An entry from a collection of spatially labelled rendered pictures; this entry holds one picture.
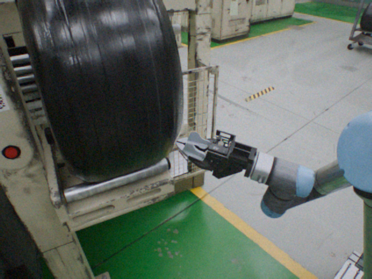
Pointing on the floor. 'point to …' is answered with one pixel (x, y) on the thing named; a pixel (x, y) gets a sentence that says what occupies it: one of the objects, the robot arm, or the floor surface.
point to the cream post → (34, 182)
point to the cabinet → (231, 20)
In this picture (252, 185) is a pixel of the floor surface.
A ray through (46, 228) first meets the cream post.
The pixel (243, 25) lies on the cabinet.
